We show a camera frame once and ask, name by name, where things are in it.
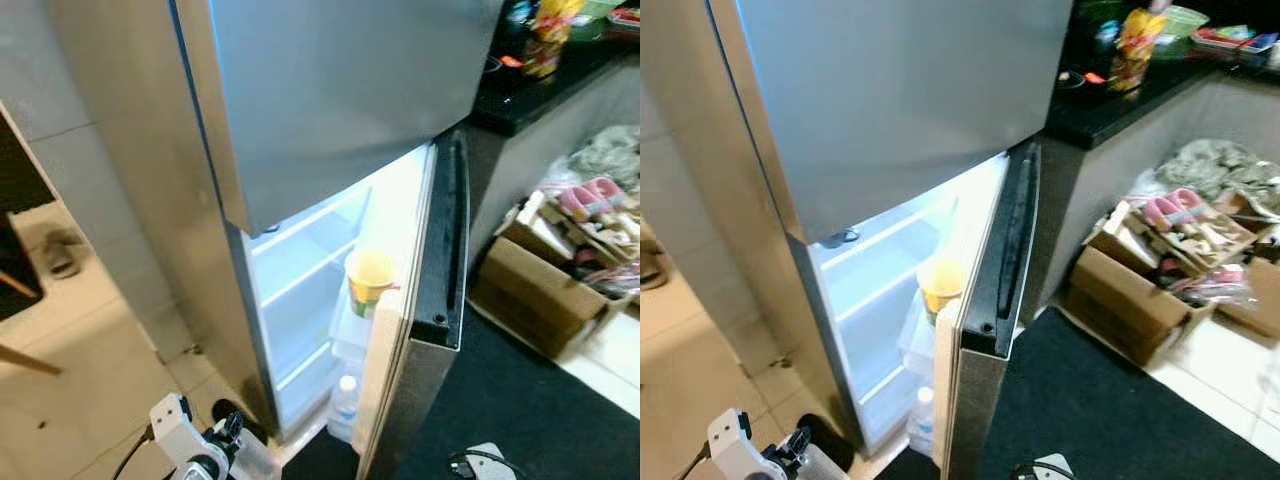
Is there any black rounded floor object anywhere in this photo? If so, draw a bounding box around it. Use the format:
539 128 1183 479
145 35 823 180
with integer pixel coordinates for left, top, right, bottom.
210 399 269 447
798 413 857 473

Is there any silver refrigerator lower door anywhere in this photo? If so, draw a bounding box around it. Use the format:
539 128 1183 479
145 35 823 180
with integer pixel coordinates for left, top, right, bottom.
355 130 471 480
930 140 1043 480

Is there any yellow paper cup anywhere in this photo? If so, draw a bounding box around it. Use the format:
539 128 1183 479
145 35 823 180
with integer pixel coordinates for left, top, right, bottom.
344 247 399 319
917 255 967 326

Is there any grey slipper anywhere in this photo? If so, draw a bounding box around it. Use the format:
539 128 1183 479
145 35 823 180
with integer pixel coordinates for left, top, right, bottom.
40 229 87 280

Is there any black kitchen floor mat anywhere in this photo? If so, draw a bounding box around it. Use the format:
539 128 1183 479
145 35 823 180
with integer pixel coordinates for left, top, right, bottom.
875 305 1280 480
280 305 641 480

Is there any large brown cardboard box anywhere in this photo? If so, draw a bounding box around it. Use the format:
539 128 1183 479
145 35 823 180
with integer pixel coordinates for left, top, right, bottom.
1060 195 1280 366
469 190 641 361

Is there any black foam floor mat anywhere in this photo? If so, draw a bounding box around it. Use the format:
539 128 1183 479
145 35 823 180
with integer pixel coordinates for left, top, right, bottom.
0 105 58 323

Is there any pink bottles pack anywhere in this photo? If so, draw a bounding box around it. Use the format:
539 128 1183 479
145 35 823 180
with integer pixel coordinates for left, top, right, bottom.
1140 188 1206 233
557 177 628 223

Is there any grey crumpled cloth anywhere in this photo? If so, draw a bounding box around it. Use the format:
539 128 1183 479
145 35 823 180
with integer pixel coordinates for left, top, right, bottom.
1155 138 1280 216
568 124 641 193

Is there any silver refrigerator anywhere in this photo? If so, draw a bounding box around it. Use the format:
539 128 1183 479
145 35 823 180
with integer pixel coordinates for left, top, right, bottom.
45 0 506 446
690 0 1076 456

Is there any black kitchen counter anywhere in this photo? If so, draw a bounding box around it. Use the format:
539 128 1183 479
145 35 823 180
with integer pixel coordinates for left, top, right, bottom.
1043 0 1280 151
470 0 641 138

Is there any green plastic bowl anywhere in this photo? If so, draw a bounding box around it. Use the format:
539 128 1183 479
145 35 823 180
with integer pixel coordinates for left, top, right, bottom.
575 0 629 41
1160 5 1211 46

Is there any yellow snack packet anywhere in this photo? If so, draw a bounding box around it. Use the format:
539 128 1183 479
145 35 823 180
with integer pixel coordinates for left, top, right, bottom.
1110 5 1169 93
520 0 586 79

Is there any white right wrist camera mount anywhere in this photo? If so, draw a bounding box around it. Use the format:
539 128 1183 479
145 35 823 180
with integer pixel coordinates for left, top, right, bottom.
1030 453 1077 480
462 442 518 480

